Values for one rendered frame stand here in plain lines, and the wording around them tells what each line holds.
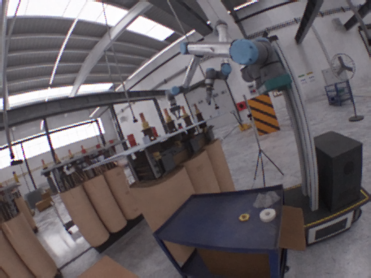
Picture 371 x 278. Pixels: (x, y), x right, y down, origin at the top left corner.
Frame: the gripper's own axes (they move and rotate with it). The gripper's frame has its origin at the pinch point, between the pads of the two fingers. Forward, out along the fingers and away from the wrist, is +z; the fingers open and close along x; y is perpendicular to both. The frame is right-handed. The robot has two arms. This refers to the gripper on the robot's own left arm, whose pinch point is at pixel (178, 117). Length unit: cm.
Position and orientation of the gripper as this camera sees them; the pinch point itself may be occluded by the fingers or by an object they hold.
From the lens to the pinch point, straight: 180.6
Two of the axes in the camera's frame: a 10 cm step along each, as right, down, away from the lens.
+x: 9.2, -3.6, 1.6
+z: 3.5, 9.3, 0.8
